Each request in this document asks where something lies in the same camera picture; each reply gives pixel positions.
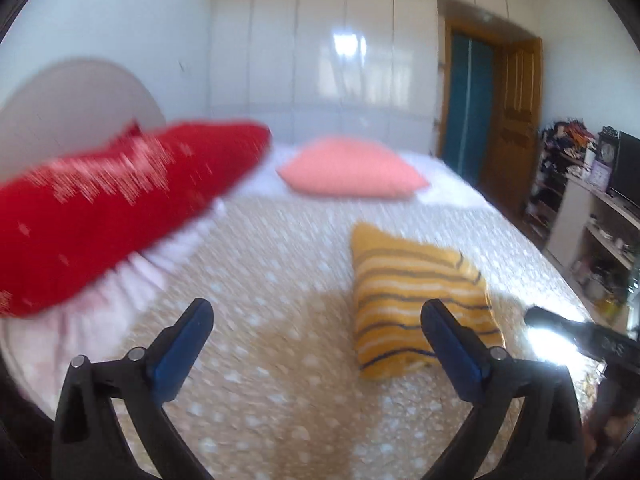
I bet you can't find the ornate table clock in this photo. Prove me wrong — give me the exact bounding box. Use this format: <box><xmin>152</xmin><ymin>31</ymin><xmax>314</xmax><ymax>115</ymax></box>
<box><xmin>589</xmin><ymin>125</ymin><xmax>622</xmax><ymax>192</ymax></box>

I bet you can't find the pink pillow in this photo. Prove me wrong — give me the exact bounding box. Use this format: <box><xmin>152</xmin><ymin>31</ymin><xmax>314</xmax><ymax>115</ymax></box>
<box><xmin>276</xmin><ymin>136</ymin><xmax>431</xmax><ymax>199</ymax></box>

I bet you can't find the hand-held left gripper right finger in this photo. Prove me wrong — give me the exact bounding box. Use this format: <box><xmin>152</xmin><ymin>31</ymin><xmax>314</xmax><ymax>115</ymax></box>
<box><xmin>419</xmin><ymin>299</ymin><xmax>586</xmax><ymax>480</ymax></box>

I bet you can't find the teal curtain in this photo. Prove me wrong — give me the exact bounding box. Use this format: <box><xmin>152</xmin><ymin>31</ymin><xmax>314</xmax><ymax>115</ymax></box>
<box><xmin>442</xmin><ymin>30</ymin><xmax>496</xmax><ymax>181</ymax></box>

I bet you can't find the beige dotted bedspread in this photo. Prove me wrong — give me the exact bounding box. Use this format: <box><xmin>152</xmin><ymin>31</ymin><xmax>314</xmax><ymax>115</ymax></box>
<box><xmin>107</xmin><ymin>192</ymin><xmax>601</xmax><ymax>480</ymax></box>

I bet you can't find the pile of clothes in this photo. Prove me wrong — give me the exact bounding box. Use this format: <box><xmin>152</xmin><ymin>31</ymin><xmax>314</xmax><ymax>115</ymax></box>
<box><xmin>539</xmin><ymin>119</ymin><xmax>599</xmax><ymax>173</ymax></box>

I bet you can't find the white rounded headboard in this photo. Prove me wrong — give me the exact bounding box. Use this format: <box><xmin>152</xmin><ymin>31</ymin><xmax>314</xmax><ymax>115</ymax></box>
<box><xmin>0</xmin><ymin>59</ymin><xmax>167</xmax><ymax>186</ymax></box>

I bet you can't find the yellow striped knit sweater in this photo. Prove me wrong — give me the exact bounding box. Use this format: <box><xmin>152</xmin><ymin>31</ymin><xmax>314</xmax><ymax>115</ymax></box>
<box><xmin>350</xmin><ymin>222</ymin><xmax>506</xmax><ymax>381</ymax></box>

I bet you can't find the white glossy wardrobe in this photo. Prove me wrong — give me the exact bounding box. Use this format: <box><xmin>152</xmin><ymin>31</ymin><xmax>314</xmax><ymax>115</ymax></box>
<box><xmin>207</xmin><ymin>0</ymin><xmax>443</xmax><ymax>148</ymax></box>

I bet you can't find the black monitor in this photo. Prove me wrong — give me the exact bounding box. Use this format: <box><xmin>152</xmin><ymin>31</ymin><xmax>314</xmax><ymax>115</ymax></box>
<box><xmin>606</xmin><ymin>131</ymin><xmax>640</xmax><ymax>202</ymax></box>

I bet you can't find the white shelf unit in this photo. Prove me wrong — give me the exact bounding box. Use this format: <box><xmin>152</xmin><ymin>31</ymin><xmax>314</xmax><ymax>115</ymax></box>
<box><xmin>544</xmin><ymin>172</ymin><xmax>640</xmax><ymax>333</ymax></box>

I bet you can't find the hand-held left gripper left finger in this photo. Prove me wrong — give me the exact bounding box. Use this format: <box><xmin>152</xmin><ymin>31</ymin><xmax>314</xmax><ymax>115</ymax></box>
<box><xmin>51</xmin><ymin>298</ymin><xmax>216</xmax><ymax>480</ymax></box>

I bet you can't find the red embroidered pillow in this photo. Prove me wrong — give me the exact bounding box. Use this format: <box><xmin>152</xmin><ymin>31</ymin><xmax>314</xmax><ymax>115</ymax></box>
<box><xmin>0</xmin><ymin>119</ymin><xmax>273</xmax><ymax>318</ymax></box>

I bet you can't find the wooden door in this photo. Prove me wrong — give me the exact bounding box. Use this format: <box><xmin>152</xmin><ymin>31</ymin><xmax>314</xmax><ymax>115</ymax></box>
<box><xmin>480</xmin><ymin>37</ymin><xmax>544</xmax><ymax>216</ymax></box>

